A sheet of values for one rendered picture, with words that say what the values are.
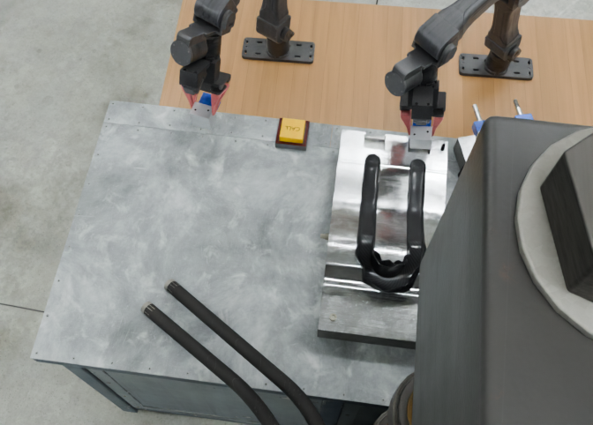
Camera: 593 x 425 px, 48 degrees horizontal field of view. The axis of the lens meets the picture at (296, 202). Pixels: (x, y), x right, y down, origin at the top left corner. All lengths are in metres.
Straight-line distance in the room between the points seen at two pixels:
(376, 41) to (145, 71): 1.28
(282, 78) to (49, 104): 1.35
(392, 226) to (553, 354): 1.24
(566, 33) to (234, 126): 0.98
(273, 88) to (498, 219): 1.55
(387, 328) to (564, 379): 1.20
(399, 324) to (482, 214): 1.18
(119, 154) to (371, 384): 0.85
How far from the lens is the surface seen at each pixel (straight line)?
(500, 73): 1.93
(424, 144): 1.62
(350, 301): 1.50
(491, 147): 0.34
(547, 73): 1.99
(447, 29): 1.45
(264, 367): 1.41
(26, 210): 2.74
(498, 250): 0.31
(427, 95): 1.48
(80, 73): 3.02
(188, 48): 1.47
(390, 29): 1.99
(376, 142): 1.68
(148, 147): 1.78
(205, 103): 1.65
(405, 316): 1.50
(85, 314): 1.62
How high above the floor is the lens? 2.28
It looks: 63 degrees down
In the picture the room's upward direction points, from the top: straight up
